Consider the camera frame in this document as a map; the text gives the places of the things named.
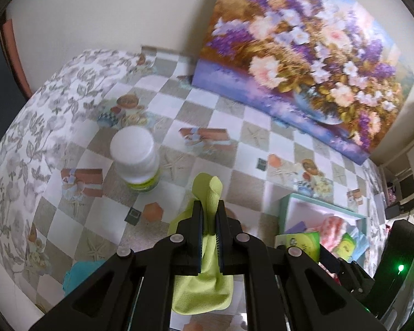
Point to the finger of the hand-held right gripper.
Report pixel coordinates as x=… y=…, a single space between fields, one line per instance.
x=352 y=275

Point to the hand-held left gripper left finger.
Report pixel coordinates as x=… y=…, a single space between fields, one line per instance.
x=198 y=241

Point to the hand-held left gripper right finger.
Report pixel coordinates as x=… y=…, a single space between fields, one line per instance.
x=221 y=244

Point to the green tissue packet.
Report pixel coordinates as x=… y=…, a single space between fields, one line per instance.
x=350 y=246
x=298 y=246

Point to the green cloth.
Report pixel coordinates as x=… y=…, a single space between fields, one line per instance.
x=207 y=289

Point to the pink white striped cloth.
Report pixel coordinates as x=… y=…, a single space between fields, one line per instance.
x=333 y=229

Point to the white tray with teal rim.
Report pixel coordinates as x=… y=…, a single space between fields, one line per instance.
x=296 y=210

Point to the white shelf unit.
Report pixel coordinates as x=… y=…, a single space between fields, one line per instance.
x=405 y=176

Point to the checkered printed tablecloth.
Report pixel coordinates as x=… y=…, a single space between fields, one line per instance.
x=227 y=138

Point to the white capped plastic bottle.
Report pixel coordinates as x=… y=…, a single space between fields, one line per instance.
x=133 y=151

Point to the teal cloth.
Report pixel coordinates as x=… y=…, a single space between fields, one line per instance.
x=82 y=275

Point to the grey floral tablecloth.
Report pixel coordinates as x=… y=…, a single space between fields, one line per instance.
x=38 y=138

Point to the flower painting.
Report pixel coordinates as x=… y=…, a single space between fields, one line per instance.
x=296 y=58

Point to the reddish brown frame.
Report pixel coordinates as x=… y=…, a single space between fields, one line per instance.
x=15 y=58

